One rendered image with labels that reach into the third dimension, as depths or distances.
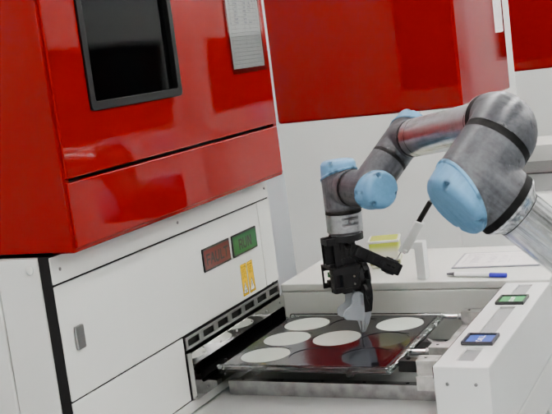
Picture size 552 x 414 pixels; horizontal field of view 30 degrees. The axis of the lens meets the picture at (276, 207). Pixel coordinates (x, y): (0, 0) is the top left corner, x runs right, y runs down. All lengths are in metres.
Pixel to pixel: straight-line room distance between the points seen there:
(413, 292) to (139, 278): 0.68
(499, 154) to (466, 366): 0.35
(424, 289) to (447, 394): 0.60
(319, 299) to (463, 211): 0.81
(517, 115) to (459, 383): 0.44
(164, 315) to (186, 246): 0.16
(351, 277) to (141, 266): 0.46
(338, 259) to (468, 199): 0.56
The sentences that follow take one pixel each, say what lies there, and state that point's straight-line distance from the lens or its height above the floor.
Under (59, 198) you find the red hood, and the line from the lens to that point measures 1.66.
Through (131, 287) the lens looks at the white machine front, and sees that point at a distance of 1.88.
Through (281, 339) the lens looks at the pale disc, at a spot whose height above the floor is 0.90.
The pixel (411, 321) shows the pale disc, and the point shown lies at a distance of 2.23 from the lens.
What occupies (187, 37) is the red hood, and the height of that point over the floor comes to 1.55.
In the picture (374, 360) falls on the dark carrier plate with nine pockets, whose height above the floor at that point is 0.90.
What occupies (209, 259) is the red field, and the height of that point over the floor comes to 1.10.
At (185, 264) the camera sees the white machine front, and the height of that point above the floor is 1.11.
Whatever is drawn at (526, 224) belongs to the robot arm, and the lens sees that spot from 1.67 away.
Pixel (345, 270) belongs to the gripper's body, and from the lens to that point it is 2.10.
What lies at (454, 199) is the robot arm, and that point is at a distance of 1.62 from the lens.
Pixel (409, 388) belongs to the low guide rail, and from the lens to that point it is 1.99.
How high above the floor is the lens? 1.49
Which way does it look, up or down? 8 degrees down
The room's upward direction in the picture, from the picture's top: 7 degrees counter-clockwise
